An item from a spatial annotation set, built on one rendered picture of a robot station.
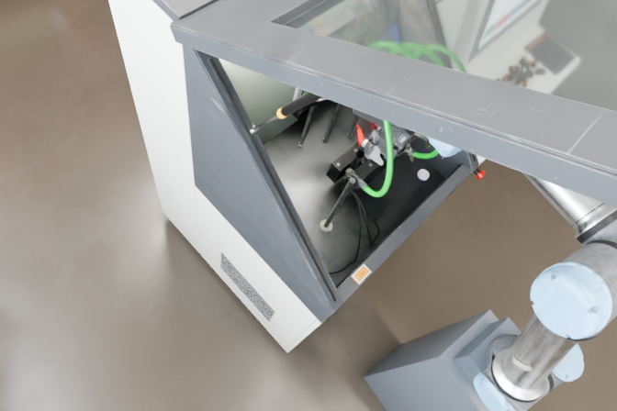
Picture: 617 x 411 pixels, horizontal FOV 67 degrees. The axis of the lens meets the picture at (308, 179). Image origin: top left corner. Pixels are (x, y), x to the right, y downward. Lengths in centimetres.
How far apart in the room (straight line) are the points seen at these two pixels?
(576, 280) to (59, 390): 191
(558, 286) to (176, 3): 83
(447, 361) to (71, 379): 147
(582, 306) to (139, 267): 183
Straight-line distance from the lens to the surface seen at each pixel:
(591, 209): 100
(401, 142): 113
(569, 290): 87
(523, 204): 291
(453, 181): 154
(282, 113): 84
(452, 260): 254
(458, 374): 153
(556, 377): 130
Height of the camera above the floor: 216
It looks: 61 degrees down
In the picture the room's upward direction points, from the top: 22 degrees clockwise
